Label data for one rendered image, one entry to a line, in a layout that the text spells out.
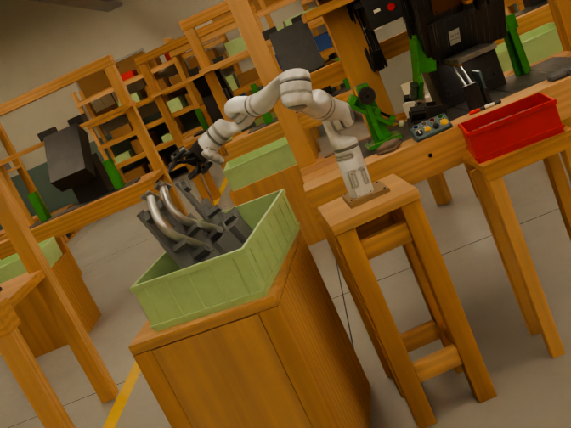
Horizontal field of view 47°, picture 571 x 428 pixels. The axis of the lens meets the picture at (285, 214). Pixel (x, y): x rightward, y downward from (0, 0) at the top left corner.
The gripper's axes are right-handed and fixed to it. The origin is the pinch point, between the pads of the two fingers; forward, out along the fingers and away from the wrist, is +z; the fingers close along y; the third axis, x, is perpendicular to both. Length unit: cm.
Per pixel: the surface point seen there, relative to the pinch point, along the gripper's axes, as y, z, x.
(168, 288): 4.8, 15.3, 39.5
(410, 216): -51, -47, 40
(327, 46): -520, 70, -552
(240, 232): -32.9, 7.1, 10.5
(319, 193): -59, -18, 1
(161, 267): -6.1, 25.9, 20.7
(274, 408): -31, 18, 77
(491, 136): -68, -82, 25
